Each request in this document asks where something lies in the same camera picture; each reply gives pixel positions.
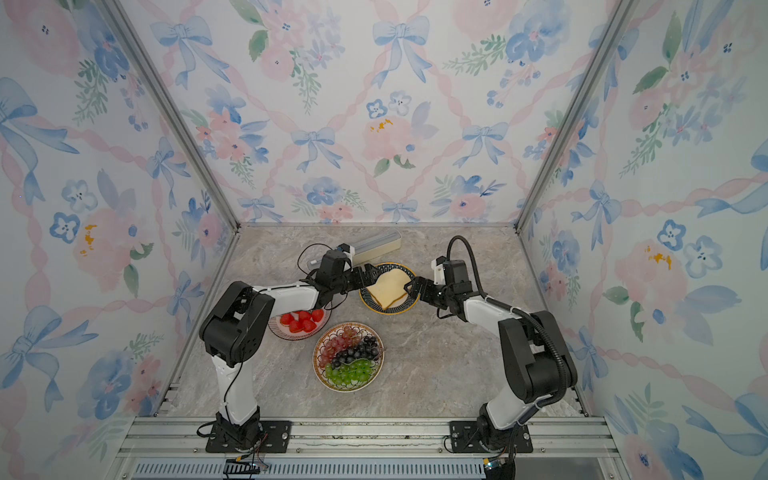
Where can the red strawberries pile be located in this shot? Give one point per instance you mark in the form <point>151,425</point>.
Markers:
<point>300,322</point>

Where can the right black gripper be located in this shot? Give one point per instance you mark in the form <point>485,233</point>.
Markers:
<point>427,295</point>

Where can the dark blue yellow-rimmed plate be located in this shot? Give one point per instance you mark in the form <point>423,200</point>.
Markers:
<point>404,307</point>

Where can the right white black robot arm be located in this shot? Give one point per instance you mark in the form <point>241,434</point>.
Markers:
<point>538,367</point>

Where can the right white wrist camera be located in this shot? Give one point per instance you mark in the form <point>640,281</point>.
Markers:
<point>438,268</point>

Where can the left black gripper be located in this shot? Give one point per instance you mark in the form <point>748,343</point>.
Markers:
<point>362,283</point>

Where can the round plate with grapes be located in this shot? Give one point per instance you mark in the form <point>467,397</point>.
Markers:
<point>348,356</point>

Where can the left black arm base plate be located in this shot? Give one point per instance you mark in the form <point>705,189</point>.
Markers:
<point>264,436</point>

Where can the cream plastic wrap dispenser box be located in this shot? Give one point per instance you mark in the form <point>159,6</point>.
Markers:
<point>375,246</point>

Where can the aluminium mounting rail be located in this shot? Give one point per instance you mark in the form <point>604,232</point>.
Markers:
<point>372,448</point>

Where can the slice of bread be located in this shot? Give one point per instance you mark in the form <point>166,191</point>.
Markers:
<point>389,291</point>

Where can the mixed colour grapes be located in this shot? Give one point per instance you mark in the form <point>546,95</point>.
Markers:
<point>350,359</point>

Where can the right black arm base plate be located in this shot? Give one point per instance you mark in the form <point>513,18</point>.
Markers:
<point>477,436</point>

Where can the glass bowl with striped rim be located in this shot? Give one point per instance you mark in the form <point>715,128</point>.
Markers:
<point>276,329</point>

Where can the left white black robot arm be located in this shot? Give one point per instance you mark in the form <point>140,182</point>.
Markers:
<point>234,329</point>

